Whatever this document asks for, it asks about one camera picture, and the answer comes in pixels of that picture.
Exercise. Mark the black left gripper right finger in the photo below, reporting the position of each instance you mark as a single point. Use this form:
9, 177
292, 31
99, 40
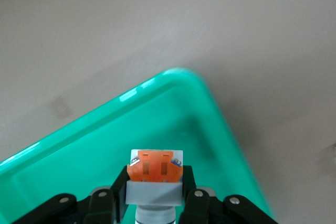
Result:
199, 208

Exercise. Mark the grey button with orange block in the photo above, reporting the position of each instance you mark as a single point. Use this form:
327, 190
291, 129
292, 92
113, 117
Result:
153, 192

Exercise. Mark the green plastic tray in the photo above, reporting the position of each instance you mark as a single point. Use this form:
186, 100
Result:
92, 142

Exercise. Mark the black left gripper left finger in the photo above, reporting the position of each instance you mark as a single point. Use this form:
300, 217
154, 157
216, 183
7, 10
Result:
102, 208

